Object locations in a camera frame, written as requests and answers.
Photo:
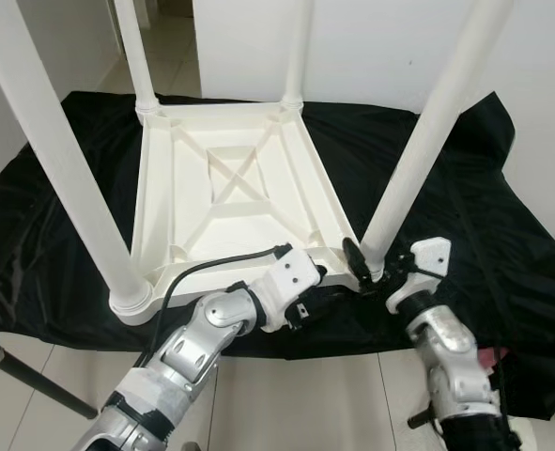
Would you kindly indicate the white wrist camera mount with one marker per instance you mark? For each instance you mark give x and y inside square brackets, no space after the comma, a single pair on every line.
[286,282]
[429,258]

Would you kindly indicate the black cloth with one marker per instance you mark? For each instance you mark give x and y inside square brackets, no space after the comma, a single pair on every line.
[512,254]

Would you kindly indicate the white plastic table top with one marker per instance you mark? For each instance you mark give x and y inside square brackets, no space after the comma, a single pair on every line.
[230,216]

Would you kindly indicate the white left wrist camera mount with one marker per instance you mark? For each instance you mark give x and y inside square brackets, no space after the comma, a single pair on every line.
[286,282]

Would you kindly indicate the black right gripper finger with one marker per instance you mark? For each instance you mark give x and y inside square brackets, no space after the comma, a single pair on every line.
[355,263]

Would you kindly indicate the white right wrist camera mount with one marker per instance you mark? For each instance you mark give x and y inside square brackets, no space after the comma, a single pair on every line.
[429,258]

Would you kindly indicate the pink object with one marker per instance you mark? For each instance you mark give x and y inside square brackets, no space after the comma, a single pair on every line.
[493,355]

